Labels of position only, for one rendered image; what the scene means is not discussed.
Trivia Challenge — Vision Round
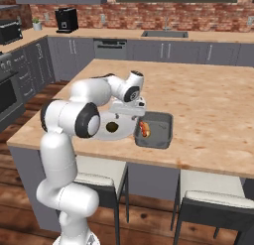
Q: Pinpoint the grey base cupboard run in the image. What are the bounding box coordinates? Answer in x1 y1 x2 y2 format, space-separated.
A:
9 37 57 104
126 39 254 68
47 36 95 83

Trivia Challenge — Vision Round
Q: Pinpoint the black microwave oven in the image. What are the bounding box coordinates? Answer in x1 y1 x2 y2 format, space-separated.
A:
0 19 24 47

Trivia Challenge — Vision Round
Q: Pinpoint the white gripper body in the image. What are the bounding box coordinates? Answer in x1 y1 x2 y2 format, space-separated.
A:
108 100 147 119

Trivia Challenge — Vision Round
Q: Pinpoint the small potted plant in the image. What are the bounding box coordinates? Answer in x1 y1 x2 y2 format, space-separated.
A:
31 17 44 32

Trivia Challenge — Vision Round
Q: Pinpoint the grey sink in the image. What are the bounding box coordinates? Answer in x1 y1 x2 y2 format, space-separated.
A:
141 30 190 40

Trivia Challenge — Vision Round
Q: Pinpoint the grey kitchen island base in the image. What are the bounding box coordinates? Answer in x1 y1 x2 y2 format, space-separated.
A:
8 145 254 234

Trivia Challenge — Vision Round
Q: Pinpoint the grey tupperware container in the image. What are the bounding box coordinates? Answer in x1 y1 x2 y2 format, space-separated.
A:
133 111 175 150

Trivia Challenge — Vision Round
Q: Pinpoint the dark brown round food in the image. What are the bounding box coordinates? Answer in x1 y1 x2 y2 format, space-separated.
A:
105 121 120 133

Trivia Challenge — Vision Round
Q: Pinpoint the black coffee machine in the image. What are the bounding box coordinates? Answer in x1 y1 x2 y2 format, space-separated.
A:
54 6 80 35

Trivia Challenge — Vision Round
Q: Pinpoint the white seat black frame stool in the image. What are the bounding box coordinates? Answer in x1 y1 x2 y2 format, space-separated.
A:
72 155 131 245
170 169 254 245

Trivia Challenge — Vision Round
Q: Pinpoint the large white plate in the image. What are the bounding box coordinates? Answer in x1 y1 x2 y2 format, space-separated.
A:
96 109 142 142

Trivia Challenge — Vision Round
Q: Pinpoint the black oven with hob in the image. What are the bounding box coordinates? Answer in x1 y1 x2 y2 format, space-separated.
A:
0 52 27 133

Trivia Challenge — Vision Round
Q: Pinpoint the hot dog in bun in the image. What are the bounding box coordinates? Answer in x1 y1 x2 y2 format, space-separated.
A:
138 120 152 139

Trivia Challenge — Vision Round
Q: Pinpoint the silver tap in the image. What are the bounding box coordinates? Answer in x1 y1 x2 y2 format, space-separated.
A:
163 17 174 33

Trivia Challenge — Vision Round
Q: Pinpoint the grey dishwasher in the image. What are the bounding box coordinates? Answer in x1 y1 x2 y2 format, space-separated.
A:
92 38 129 61

